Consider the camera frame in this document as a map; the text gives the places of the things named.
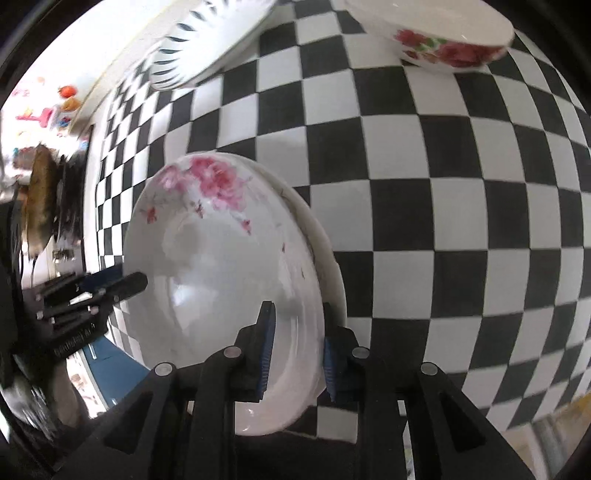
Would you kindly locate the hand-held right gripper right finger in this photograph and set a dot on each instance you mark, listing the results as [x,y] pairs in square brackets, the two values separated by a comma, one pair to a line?
[330,369]

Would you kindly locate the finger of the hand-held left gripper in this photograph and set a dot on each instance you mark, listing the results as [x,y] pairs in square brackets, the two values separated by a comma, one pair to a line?
[108,277]
[131,281]

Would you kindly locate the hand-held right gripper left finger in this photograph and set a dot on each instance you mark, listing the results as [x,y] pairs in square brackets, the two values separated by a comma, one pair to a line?
[267,355]

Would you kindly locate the white plate pink flowers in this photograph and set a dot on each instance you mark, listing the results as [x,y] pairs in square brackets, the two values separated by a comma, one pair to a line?
[221,258]

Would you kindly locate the white plate blue leaf pattern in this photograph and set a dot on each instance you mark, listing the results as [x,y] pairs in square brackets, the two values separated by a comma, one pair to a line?
[217,41]

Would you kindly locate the black induction cooktop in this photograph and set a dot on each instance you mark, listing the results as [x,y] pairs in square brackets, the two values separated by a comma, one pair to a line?
[74,203]

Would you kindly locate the metal wok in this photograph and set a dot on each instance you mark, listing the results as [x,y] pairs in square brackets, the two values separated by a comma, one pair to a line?
[39,198]

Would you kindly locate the black white checkered mat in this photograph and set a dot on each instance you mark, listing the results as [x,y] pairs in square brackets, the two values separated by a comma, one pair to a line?
[461,230]

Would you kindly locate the orange fruit wall sticker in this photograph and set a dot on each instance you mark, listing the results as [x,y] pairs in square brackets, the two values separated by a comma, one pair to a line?
[68,90]
[71,105]

